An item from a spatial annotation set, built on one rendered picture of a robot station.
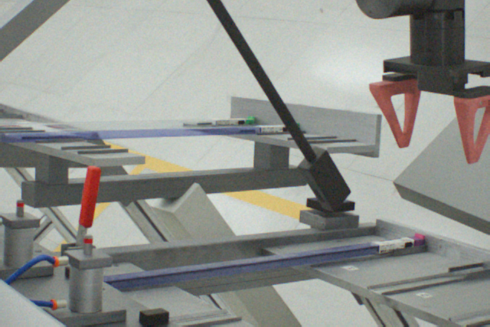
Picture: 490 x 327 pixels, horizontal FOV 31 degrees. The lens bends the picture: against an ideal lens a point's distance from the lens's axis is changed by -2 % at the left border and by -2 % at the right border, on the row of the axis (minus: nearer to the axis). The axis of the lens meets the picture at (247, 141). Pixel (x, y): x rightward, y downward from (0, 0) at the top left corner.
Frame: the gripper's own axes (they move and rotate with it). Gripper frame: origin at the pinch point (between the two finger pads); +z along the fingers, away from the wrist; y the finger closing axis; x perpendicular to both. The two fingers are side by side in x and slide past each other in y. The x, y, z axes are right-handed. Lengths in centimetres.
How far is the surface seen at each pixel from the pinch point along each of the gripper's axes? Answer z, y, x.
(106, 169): 22, -91, 8
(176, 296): 10.3, -6.1, -29.3
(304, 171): -6.2, 14.5, -30.5
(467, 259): 15.8, -3.0, 9.1
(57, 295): 1.3, 6.4, -46.6
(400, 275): 14.6, -2.9, -2.4
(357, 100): 30, -138, 119
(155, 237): 38, -92, 18
